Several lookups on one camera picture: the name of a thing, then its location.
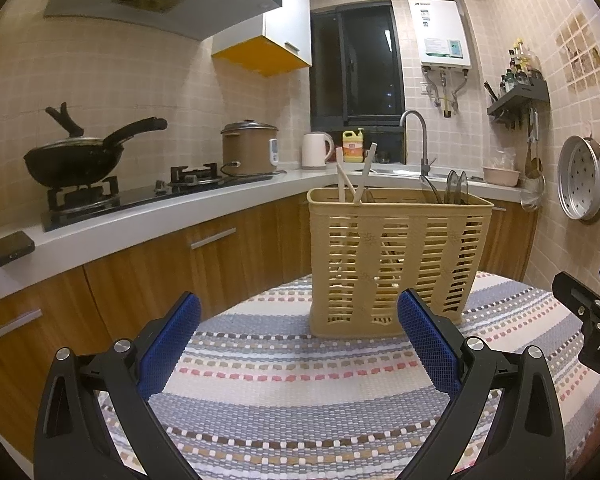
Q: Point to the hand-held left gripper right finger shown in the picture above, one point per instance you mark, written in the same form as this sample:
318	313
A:
427	340

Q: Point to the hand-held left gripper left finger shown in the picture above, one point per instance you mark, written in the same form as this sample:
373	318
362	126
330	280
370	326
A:
172	340

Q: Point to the beige plastic utensil basket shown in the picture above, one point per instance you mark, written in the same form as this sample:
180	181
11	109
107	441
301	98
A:
405	202

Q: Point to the beige plastic spoon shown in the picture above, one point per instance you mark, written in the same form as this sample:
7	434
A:
342	175

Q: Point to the perforated metal steamer tray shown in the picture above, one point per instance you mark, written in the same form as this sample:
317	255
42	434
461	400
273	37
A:
580	180

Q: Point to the striped woven mat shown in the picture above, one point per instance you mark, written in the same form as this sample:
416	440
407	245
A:
290	385

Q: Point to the wooden spatula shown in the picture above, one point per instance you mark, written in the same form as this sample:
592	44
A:
532	165

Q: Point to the pink basin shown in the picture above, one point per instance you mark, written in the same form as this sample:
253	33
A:
501	176

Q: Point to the black gas stove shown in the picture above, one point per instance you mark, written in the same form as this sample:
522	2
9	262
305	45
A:
140	197

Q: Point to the clear plastic bag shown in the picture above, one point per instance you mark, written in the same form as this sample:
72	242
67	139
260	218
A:
506	159

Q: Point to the steel sink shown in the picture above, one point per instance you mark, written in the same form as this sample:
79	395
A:
405	173

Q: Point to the metal faucet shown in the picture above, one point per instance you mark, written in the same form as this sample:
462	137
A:
424	145

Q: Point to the brown rice cooker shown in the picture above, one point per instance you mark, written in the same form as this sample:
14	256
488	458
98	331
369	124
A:
245	152

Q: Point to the black wok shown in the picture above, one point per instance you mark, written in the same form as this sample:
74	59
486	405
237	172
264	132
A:
65	167

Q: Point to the yellow detergent bottle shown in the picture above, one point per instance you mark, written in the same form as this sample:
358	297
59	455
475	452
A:
352	149

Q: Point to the dark chopsticks bundle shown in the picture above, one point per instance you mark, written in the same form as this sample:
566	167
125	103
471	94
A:
491	92

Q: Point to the white electric kettle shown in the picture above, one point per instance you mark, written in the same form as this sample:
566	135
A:
314	152

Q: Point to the row of seasoning bottles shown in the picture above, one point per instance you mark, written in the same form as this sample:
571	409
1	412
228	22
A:
520	67

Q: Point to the metal water heater pipes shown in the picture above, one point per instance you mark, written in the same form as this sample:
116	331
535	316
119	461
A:
447	105

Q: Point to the black wok lid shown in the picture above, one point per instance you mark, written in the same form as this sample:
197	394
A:
70	127

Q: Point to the dark window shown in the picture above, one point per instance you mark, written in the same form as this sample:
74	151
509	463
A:
360	60

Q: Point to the white water heater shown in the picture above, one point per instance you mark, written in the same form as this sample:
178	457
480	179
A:
440	32

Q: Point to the grey range hood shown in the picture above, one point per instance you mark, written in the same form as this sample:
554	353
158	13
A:
220	5

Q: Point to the grey wall rack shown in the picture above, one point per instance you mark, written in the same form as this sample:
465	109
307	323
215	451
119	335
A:
520	95

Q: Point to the white wall outlet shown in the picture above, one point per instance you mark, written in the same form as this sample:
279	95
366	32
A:
425	88

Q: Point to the white and orange wall cabinet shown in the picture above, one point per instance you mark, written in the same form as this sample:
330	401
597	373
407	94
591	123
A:
285	15

